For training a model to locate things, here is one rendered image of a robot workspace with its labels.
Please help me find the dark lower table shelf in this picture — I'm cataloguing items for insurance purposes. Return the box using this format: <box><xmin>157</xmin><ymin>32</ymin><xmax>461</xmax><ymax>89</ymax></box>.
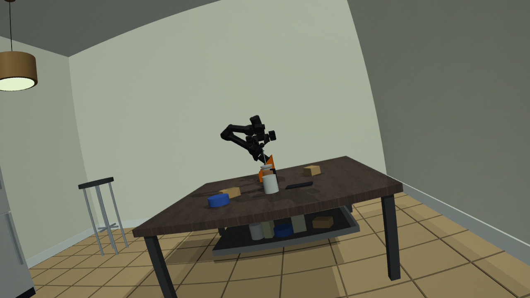
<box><xmin>212</xmin><ymin>206</ymin><xmax>360</xmax><ymax>256</ymax></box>

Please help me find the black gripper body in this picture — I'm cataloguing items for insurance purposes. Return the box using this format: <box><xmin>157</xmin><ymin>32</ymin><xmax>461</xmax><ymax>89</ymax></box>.
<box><xmin>246</xmin><ymin>130</ymin><xmax>276</xmax><ymax>146</ymax></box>

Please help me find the glass french press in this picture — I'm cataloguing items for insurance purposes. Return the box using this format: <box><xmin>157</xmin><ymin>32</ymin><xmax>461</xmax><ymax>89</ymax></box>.
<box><xmin>260</xmin><ymin>143</ymin><xmax>277</xmax><ymax>179</ymax></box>

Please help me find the olive green box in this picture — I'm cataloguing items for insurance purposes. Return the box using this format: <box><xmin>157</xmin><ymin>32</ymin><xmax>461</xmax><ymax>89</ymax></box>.
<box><xmin>291</xmin><ymin>214</ymin><xmax>307</xmax><ymax>233</ymax></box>
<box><xmin>261</xmin><ymin>220</ymin><xmax>275</xmax><ymax>238</ymax></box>

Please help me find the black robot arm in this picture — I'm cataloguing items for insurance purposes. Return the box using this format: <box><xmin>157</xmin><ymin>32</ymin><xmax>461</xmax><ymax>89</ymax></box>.
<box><xmin>220</xmin><ymin>115</ymin><xmax>270</xmax><ymax>165</ymax></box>

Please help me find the blue cylinder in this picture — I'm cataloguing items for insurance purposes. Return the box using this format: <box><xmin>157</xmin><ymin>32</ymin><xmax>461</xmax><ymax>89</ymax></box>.
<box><xmin>273</xmin><ymin>223</ymin><xmax>294</xmax><ymax>237</ymax></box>
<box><xmin>207</xmin><ymin>193</ymin><xmax>230</xmax><ymax>207</ymax></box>

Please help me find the tan rectangular block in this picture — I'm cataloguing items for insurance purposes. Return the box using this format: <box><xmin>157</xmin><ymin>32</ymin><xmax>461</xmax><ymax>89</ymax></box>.
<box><xmin>218</xmin><ymin>187</ymin><xmax>241</xmax><ymax>199</ymax></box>
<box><xmin>312</xmin><ymin>216</ymin><xmax>333</xmax><ymax>228</ymax></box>
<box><xmin>303</xmin><ymin>165</ymin><xmax>320</xmax><ymax>176</ymax></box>

